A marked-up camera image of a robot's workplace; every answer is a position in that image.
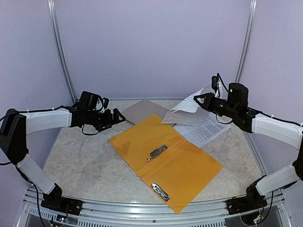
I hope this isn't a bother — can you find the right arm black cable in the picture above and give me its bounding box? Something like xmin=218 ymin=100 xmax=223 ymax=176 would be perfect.
xmin=216 ymin=72 xmax=229 ymax=93

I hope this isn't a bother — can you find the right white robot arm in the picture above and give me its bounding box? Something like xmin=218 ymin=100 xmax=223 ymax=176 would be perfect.
xmin=193 ymin=83 xmax=303 ymax=210

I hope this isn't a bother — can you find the white printed sheet dense text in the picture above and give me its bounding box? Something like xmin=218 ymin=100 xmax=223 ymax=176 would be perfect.
xmin=173 ymin=113 xmax=232 ymax=148

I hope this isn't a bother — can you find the white printed sheet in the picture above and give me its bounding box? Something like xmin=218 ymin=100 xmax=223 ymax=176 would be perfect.
xmin=162 ymin=86 xmax=213 ymax=126

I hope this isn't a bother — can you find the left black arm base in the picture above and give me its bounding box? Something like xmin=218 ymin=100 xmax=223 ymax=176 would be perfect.
xmin=41 ymin=183 xmax=83 ymax=216

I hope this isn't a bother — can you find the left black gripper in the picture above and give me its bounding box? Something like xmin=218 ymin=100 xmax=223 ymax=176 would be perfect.
xmin=86 ymin=108 xmax=125 ymax=132

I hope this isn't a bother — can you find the aluminium frame post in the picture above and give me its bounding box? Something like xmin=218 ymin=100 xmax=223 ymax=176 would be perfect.
xmin=235 ymin=0 xmax=258 ymax=83
xmin=47 ymin=0 xmax=77 ymax=103

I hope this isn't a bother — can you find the right aluminium frame post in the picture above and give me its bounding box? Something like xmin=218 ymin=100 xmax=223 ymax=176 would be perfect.
xmin=235 ymin=0 xmax=258 ymax=83

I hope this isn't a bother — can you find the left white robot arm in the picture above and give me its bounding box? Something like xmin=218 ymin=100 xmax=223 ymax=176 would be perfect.
xmin=0 ymin=91 xmax=125 ymax=210

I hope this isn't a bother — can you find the orange folder centre clip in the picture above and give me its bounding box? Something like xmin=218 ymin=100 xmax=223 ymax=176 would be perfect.
xmin=147 ymin=144 xmax=168 ymax=162

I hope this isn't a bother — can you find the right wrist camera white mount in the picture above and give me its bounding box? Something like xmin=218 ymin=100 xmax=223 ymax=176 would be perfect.
xmin=211 ymin=76 xmax=223 ymax=98

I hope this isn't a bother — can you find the orange folder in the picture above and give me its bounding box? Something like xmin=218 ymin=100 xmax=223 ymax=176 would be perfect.
xmin=109 ymin=114 xmax=223 ymax=214

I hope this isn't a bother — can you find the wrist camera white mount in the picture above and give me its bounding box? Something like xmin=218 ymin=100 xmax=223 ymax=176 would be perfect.
xmin=211 ymin=76 xmax=223 ymax=98
xmin=100 ymin=97 xmax=109 ymax=113

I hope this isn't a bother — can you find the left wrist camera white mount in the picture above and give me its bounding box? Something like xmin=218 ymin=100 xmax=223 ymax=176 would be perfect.
xmin=100 ymin=97 xmax=109 ymax=113

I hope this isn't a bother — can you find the pink-brown file folder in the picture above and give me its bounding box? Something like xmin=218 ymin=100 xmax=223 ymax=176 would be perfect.
xmin=122 ymin=100 xmax=169 ymax=124

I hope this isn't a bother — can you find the orange folder edge clip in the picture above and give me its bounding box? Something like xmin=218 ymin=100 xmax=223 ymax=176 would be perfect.
xmin=151 ymin=183 xmax=171 ymax=202

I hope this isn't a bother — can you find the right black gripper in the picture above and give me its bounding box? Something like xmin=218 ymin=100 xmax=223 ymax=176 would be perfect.
xmin=194 ymin=92 xmax=238 ymax=119

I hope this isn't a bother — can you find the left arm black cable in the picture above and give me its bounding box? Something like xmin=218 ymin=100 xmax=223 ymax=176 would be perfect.
xmin=0 ymin=94 xmax=105 ymax=166

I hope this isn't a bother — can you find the left aluminium frame post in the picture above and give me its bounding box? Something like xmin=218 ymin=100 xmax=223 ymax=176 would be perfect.
xmin=47 ymin=0 xmax=77 ymax=103

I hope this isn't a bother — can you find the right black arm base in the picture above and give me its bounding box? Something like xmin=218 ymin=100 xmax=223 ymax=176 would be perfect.
xmin=226 ymin=178 xmax=267 ymax=215

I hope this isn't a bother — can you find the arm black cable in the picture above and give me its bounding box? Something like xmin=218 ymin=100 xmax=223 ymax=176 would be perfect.
xmin=216 ymin=72 xmax=229 ymax=93
xmin=0 ymin=94 xmax=105 ymax=166

